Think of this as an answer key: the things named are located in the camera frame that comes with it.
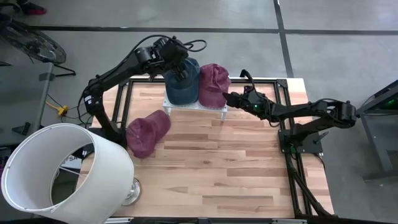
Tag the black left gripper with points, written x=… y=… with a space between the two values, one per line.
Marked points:
x=174 y=51

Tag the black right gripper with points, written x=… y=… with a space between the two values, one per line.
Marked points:
x=255 y=102

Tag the navy denim baseball cap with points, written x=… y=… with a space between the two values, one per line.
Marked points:
x=182 y=93

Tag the maroon baseball cap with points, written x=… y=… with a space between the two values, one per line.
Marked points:
x=213 y=84
x=146 y=133

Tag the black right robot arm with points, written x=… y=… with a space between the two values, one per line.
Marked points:
x=301 y=109

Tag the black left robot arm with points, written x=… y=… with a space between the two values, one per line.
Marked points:
x=118 y=70

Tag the black clamp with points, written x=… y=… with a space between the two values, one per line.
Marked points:
x=152 y=76
x=245 y=73

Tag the white perforated metal rack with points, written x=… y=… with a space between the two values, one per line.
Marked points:
x=191 y=107

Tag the white lamp shade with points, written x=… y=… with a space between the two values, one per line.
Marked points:
x=109 y=174

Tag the grey metal stand pole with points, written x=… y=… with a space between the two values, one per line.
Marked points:
x=45 y=93

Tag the dark metal table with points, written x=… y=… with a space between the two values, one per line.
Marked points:
x=371 y=137

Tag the white printed label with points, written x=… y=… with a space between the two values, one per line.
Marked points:
x=74 y=162

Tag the black floor fan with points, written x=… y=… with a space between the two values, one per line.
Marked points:
x=37 y=46

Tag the black box with green light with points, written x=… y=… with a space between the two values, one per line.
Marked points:
x=388 y=104

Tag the person's foot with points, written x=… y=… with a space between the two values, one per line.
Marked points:
x=35 y=8

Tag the black aluminium table frame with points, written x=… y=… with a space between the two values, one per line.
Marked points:
x=146 y=80

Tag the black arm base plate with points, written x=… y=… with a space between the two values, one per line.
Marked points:
x=311 y=144

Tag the grey metal bracket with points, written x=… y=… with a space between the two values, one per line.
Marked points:
x=119 y=220
x=289 y=221

